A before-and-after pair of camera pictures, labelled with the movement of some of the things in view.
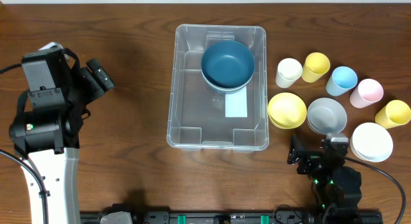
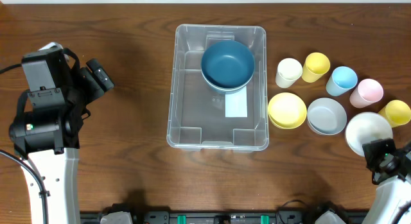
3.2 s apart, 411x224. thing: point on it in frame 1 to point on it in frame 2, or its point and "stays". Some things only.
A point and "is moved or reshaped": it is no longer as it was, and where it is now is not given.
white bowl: x=371 y=142 is moved or reshaped
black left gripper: x=88 y=81 stays
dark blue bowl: x=227 y=67 stays
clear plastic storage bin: x=218 y=94 stays
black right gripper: x=308 y=158 to x=371 y=147
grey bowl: x=327 y=115 stays
